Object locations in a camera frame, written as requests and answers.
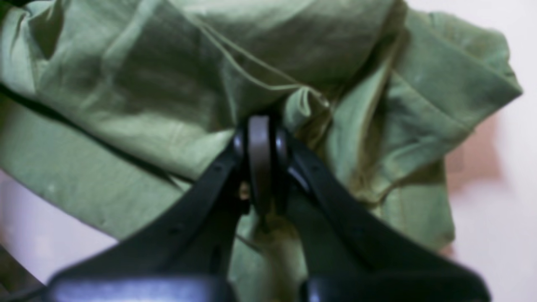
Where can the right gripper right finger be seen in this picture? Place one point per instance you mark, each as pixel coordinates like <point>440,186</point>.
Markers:
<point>350,255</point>

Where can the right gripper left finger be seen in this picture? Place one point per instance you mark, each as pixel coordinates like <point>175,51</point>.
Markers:
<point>182,256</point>

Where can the green t-shirt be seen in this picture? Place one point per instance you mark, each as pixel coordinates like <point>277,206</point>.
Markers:
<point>112,110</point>

